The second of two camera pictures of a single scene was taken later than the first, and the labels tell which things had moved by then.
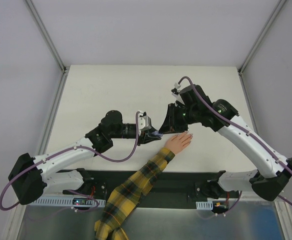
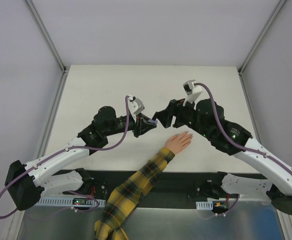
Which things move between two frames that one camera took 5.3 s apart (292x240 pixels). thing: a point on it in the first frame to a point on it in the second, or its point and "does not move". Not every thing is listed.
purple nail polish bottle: x=156 y=133 to x=152 y=121
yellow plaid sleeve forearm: x=124 y=200 does not move
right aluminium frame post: x=265 y=27 does not move
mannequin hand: x=176 y=143 does not move
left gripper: x=144 y=134 to x=137 y=125
